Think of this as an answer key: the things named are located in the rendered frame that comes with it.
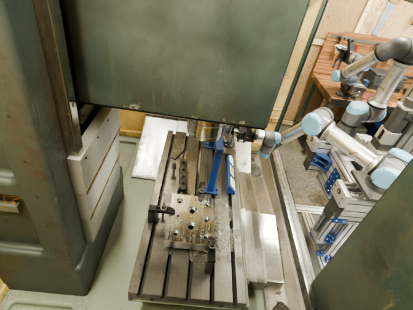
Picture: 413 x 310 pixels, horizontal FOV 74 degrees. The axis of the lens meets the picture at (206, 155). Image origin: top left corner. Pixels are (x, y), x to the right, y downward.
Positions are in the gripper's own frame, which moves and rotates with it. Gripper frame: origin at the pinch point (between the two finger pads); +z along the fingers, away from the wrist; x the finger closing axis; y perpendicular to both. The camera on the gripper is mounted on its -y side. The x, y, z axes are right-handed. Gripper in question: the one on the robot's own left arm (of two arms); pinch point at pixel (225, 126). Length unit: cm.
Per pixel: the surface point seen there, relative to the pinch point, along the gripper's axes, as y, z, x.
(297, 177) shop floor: 115, -117, 100
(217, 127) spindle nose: -33, 12, -54
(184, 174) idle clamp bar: 23.3, 20.2, -23.5
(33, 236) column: 19, 77, -78
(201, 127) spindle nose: -32, 18, -55
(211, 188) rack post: 25.7, 3.4, -28.8
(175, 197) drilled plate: 21, 23, -44
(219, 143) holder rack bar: -3.4, 4.5, -23.6
